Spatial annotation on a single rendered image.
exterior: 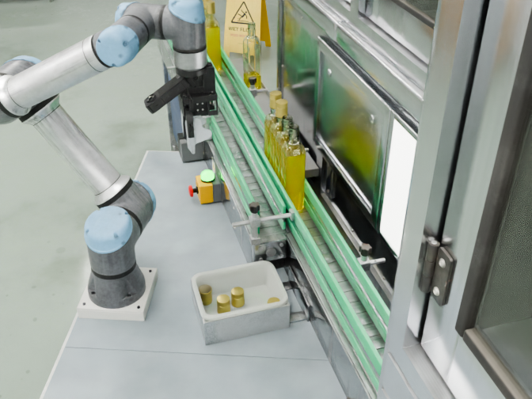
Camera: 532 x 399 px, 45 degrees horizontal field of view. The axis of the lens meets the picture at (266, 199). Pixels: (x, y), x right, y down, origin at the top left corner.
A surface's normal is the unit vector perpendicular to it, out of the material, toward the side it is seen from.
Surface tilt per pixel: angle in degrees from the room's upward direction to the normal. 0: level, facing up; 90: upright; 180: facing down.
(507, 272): 90
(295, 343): 0
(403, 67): 90
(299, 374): 0
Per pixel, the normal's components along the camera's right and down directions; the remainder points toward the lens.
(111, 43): -0.19, 0.55
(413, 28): -0.96, 0.16
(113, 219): 0.00, -0.74
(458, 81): 0.28, 0.55
